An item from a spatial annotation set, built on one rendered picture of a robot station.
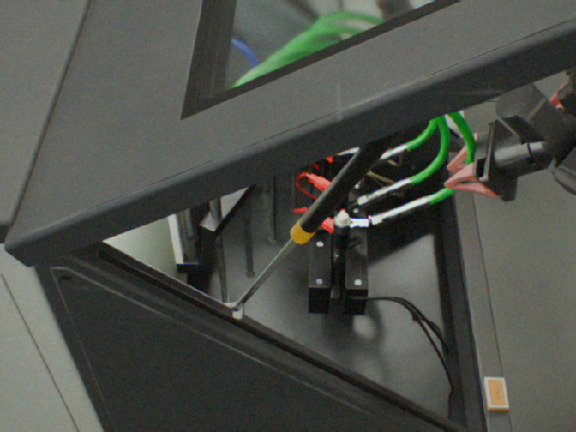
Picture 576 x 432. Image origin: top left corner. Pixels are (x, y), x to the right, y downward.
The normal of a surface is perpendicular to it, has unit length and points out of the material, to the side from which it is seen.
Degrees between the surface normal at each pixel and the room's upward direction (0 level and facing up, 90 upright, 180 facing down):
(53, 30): 0
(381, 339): 0
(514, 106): 47
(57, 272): 90
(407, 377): 0
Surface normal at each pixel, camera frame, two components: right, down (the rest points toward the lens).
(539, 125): 0.25, 0.33
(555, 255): 0.00, -0.64
